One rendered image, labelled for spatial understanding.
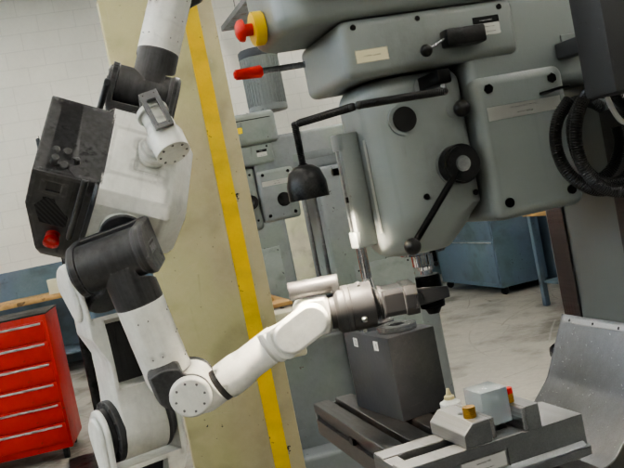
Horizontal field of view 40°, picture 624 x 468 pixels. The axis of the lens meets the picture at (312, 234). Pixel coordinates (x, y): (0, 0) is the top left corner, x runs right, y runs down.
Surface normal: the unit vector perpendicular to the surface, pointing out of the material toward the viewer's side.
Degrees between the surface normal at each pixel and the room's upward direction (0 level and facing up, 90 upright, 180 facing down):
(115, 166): 58
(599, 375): 63
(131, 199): 95
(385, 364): 90
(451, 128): 90
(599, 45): 90
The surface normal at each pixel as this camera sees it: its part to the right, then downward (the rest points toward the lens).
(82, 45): 0.29, 0.00
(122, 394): 0.58, 0.01
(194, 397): 0.09, 0.15
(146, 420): 0.52, -0.23
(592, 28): -0.94, 0.20
